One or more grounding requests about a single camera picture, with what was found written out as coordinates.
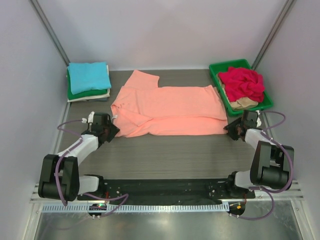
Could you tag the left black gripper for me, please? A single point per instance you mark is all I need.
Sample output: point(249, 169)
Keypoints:
point(114, 130)

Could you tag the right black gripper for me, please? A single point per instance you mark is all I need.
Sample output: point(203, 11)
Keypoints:
point(230, 128)

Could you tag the salmon pink t shirt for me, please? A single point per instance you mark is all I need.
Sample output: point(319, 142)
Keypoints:
point(142, 107)

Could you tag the red t shirt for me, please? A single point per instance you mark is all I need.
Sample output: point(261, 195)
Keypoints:
point(240, 82)

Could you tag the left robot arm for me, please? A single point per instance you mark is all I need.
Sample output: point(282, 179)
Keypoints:
point(60, 178)

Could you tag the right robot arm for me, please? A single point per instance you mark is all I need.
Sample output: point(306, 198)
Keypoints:
point(272, 165)

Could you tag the tan t shirt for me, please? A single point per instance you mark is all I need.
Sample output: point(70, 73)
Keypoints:
point(242, 103)

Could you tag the folded white shirt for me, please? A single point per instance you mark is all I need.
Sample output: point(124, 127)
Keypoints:
point(92, 97)

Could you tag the folded green shirt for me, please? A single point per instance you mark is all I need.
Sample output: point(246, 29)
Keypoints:
point(85, 94)

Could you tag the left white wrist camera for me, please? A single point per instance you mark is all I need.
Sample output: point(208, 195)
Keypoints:
point(89, 119)

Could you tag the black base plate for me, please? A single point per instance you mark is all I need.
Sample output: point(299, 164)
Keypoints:
point(169, 192)

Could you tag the aluminium frame rail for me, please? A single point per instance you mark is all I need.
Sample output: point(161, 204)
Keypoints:
point(295, 192)

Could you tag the slotted cable duct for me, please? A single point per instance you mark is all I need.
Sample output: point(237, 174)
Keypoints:
point(98, 208)

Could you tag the left corner frame post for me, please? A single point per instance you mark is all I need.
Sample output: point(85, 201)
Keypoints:
point(49, 29)

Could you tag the corner frame post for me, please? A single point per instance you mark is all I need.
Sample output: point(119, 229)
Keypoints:
point(49, 29)
point(279, 21)

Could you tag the right corner frame post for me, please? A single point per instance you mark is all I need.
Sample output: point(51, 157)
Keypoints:
point(279, 21)

